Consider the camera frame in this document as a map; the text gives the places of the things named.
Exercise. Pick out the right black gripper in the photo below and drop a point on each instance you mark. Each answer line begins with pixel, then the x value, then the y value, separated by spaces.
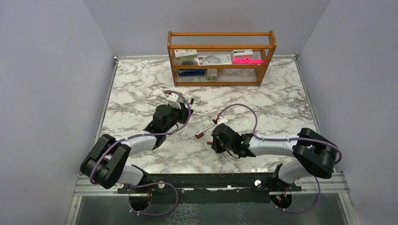
pixel 217 148

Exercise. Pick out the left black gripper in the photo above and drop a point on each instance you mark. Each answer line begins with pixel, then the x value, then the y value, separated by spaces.
pixel 183 113

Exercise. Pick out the white marker brown end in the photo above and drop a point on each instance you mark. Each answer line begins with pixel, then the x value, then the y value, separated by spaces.
pixel 206 129

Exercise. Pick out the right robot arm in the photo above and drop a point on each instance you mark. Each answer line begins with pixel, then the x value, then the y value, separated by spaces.
pixel 312 154

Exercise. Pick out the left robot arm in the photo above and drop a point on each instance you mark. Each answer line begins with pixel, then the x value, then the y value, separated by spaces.
pixel 105 164

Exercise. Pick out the blue stapler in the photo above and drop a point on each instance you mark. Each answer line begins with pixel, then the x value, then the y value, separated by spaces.
pixel 191 72

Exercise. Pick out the green box lower shelf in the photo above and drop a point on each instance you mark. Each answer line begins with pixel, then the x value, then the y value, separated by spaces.
pixel 212 74

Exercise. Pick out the green box shelf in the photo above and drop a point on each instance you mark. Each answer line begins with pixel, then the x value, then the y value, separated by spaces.
pixel 212 74
pixel 185 54

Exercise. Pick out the green box upper shelf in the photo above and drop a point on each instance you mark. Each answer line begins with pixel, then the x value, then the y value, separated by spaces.
pixel 185 54

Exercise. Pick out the wooden shelf rack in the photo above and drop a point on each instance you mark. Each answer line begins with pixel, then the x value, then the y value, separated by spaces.
pixel 262 43

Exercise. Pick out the ruler set package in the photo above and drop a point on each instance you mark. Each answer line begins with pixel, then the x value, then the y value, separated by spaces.
pixel 213 60

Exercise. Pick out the pink stapler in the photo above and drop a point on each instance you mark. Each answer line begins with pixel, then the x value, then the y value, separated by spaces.
pixel 247 61

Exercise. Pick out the white box upper shelf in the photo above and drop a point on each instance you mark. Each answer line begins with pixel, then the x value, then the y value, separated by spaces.
pixel 241 54

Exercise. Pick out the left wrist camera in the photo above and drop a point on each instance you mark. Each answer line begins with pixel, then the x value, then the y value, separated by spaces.
pixel 174 100

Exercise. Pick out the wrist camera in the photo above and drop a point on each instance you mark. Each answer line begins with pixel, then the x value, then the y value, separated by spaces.
pixel 174 100
pixel 219 120

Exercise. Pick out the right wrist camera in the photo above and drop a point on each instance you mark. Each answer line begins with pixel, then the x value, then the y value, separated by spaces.
pixel 219 120

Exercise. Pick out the black mounting rail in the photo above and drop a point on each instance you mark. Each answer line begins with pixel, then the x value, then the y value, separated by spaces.
pixel 205 188

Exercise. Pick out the aluminium frame rail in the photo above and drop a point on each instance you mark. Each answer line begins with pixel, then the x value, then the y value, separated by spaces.
pixel 84 188

